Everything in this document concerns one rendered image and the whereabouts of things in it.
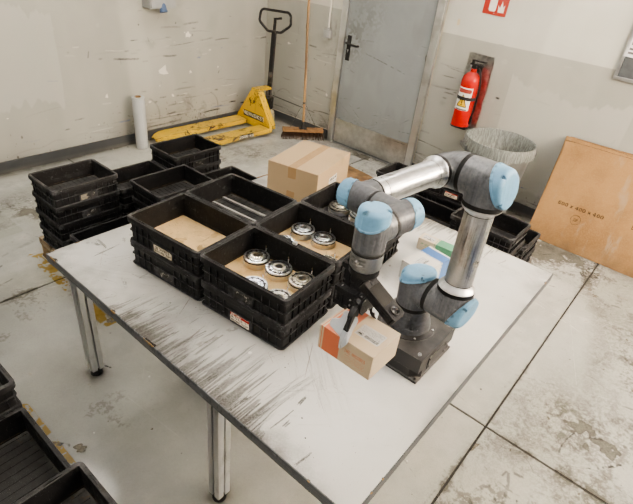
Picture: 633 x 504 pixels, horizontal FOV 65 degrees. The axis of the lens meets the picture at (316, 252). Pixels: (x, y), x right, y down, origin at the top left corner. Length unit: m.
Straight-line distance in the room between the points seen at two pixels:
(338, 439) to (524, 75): 3.63
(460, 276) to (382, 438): 0.53
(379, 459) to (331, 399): 0.24
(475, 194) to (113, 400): 1.89
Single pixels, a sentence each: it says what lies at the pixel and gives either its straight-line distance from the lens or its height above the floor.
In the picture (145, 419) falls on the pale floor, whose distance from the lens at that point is 2.49.
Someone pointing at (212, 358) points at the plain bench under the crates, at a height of 0.70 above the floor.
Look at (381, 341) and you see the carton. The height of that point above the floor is 1.12.
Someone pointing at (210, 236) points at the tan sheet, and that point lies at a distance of 2.09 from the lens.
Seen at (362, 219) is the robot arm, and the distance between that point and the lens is 1.05.
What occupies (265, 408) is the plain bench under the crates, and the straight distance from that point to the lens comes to 1.58.
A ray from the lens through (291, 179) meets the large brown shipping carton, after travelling 2.62.
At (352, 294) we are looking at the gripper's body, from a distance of 1.15.
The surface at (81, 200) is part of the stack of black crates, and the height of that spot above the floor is 0.49.
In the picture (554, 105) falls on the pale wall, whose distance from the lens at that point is 4.53.
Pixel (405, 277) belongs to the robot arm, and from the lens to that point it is 1.64.
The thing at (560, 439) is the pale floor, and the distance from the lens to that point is 2.82.
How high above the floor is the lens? 1.93
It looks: 33 degrees down
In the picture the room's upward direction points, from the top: 7 degrees clockwise
